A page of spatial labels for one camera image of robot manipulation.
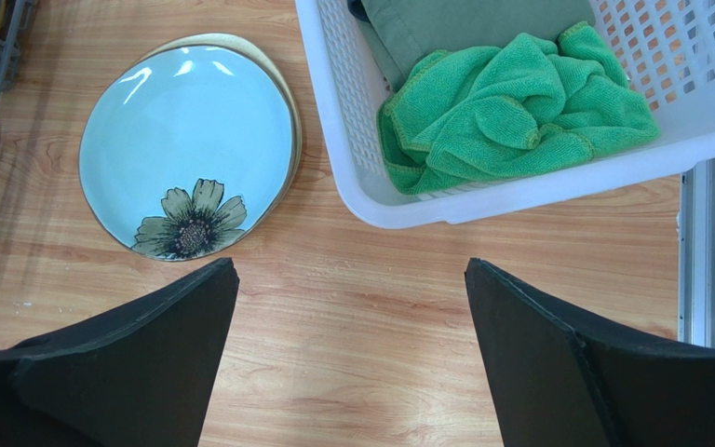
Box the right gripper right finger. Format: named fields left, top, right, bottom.
left=465, top=258, right=715, bottom=446

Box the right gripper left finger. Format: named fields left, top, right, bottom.
left=0, top=258, right=239, bottom=446

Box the light blue flower plate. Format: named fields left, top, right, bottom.
left=78, top=46, right=291, bottom=262

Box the cream bird plate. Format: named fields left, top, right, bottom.
left=132, top=33, right=304, bottom=216

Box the bright green microfiber towel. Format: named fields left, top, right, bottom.
left=376, top=22, right=660, bottom=196

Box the white plastic basket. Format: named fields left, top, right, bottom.
left=296, top=1, right=715, bottom=229

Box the olive green folded cloth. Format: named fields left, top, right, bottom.
left=346, top=0, right=595, bottom=91

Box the right aluminium frame post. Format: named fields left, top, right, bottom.
left=677, top=158, right=715, bottom=348

